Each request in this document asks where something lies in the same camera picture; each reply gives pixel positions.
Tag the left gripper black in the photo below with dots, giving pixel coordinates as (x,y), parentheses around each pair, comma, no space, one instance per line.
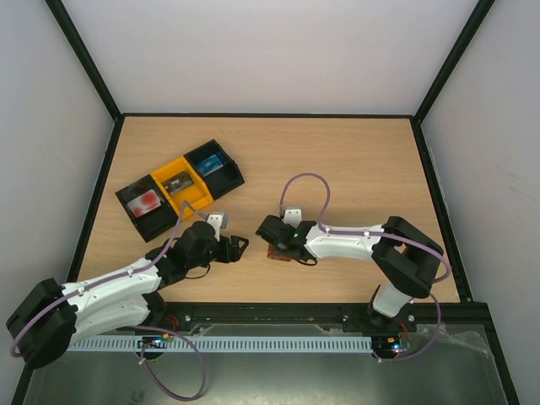
(227,248)

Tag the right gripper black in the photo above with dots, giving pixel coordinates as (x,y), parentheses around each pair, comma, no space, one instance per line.
(268,230)

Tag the brown leather card holder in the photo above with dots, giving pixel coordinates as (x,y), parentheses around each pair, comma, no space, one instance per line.
(276,255)

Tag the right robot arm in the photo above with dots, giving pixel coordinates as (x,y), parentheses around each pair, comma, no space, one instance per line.
(405,255)

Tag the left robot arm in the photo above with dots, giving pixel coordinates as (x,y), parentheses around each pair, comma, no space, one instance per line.
(52,317)

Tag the blue card in bin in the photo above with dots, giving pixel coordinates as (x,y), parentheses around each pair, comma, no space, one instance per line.
(209,165)

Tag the dark card in bin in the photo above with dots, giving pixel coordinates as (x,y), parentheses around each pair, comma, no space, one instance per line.
(177,183)

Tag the red white card in bin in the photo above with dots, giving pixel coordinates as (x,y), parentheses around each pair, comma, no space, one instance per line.
(143,204)

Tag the black bin right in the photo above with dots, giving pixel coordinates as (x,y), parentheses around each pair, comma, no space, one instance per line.
(218,170)

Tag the black bin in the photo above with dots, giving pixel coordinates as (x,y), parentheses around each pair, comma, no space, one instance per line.
(218,170)
(152,224)

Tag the yellow bin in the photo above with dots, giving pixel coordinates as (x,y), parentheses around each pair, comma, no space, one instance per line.
(197,195)

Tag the black bin left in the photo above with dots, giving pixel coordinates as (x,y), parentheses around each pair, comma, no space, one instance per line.
(152,224)

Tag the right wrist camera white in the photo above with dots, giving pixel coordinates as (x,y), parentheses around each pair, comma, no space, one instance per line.
(292,215)

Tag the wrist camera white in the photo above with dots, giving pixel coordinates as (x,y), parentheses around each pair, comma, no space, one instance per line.
(292,215)
(219,220)

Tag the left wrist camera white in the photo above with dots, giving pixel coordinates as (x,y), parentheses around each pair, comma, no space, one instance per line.
(219,220)

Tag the slotted cable duct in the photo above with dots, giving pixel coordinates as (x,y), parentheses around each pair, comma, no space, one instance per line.
(206,344)

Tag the black frame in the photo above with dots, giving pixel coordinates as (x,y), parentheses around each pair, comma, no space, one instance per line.
(469,30)

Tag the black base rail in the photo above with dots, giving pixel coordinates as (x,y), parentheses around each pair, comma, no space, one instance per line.
(351,317)

